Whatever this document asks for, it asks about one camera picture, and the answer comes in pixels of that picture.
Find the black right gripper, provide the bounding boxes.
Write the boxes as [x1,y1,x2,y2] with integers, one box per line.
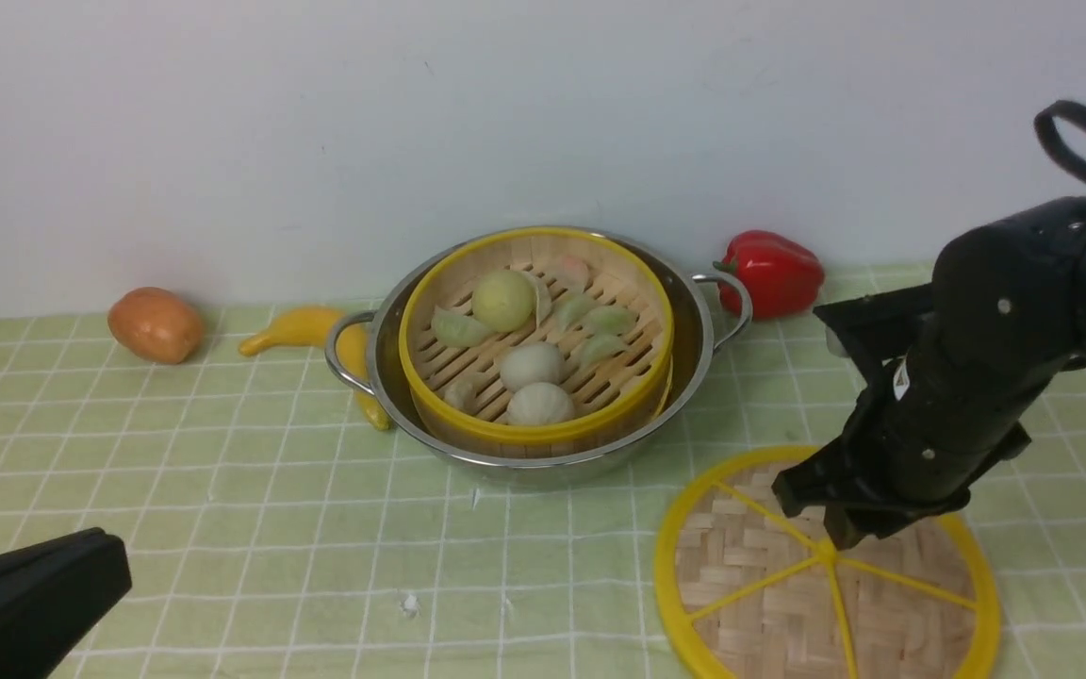
[771,325,1059,551]

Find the yellow bamboo steamer lid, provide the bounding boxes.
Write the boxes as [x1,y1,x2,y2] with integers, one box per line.
[652,447,1001,678]

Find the yellow-rimmed bamboo steamer basket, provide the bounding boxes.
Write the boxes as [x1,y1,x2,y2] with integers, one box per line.
[397,226,675,458]

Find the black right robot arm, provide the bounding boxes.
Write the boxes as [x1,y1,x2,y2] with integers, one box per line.
[771,197,1086,549]

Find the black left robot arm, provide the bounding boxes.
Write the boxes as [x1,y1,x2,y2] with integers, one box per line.
[0,527,132,678]

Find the red bell pepper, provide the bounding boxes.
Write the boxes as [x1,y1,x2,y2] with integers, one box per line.
[712,229,826,320]

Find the pale green dumpling lower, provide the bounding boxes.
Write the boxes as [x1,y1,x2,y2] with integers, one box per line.
[576,334,629,370]

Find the pale green dumpling upper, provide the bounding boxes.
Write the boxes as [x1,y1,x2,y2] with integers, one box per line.
[581,306,637,336]

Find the white round bun front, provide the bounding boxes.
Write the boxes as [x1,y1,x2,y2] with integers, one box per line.
[505,382,576,428]

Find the white round bun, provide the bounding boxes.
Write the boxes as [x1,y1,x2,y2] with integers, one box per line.
[505,382,576,428]
[498,342,565,392]

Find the pinkish dumpling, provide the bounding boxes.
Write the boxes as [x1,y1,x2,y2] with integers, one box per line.
[548,255,591,293]

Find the yellow-green round bun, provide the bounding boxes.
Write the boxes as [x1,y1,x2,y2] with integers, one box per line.
[470,268,535,334]

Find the beige dumpling front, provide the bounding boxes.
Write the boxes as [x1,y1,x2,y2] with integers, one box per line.
[441,374,480,414]

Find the yellow banana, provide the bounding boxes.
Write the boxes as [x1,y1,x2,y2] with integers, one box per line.
[238,306,392,431]

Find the orange-brown potato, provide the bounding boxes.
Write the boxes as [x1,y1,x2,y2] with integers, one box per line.
[108,287,206,365]

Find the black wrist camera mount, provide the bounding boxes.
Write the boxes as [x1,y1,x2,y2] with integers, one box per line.
[812,284,934,383]

